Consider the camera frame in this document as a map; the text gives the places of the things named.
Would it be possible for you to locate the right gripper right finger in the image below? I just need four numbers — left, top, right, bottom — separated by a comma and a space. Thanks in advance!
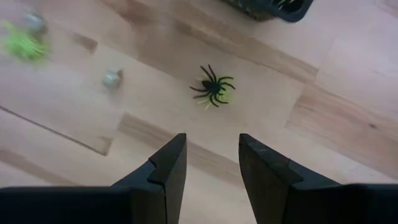
238, 133, 341, 224

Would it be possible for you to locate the grey stone left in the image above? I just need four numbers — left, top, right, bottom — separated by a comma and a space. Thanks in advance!
21, 9, 48, 35

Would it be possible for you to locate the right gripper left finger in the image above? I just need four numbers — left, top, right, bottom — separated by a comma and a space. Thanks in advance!
110, 133, 188, 224

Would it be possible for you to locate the white toy skull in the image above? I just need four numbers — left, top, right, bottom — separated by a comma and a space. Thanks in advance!
102, 68, 124, 90

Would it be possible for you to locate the black slotted plastic basket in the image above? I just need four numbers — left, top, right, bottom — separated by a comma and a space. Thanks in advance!
222, 0, 315, 23

